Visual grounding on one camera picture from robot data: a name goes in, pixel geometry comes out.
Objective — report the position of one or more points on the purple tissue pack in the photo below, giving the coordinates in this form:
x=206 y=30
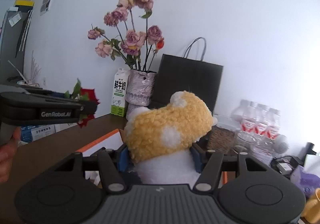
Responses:
x=306 y=179

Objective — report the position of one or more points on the white power strip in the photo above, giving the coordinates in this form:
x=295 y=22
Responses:
x=285 y=166

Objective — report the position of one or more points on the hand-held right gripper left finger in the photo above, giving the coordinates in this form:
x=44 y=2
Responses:
x=123 y=161

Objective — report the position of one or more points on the yellow mug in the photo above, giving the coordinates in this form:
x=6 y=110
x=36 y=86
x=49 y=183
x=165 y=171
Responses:
x=313 y=206

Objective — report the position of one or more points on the black paper bag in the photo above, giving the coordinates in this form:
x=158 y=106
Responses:
x=192 y=81

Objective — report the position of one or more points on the blue and white cartons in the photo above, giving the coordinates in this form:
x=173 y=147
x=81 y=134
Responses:
x=45 y=131

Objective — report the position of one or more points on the clear drinking glass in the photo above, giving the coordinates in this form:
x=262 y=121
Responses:
x=243 y=143

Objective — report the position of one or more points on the black desk gadget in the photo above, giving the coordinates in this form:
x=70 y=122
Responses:
x=311 y=149

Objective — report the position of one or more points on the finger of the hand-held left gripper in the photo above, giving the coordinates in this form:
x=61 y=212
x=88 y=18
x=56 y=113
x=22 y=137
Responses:
x=50 y=94
x=88 y=110

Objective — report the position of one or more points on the white round speaker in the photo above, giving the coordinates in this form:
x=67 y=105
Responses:
x=281 y=144

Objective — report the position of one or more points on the purple ceramic vase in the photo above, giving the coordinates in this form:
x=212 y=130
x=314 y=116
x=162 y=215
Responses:
x=140 y=89

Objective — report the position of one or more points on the clear jar of nuts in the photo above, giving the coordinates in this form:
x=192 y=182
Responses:
x=221 y=136

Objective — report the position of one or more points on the person's left hand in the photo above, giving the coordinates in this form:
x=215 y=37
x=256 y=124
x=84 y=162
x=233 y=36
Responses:
x=7 y=164

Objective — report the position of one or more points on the grey refrigerator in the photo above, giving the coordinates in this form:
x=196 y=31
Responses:
x=12 y=46

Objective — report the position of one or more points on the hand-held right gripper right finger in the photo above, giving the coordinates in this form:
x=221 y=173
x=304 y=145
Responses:
x=197 y=160

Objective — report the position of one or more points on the dried pink rose bouquet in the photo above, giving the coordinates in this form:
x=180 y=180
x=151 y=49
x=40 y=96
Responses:
x=130 y=31

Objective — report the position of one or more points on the pack of red-label water bottles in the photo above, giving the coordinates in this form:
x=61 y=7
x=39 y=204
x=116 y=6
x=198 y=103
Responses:
x=260 y=124

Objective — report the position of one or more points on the wall notice sheet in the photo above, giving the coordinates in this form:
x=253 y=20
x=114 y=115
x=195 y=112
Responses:
x=48 y=2

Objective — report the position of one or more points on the white and green milk carton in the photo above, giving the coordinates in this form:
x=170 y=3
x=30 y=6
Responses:
x=120 y=94

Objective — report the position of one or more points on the yellow and white plush toy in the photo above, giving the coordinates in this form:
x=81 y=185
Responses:
x=162 y=134

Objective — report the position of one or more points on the red cardboard box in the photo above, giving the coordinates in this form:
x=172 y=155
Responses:
x=100 y=141

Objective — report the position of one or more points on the artificial red flower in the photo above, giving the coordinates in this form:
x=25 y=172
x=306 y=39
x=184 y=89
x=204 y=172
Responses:
x=86 y=96

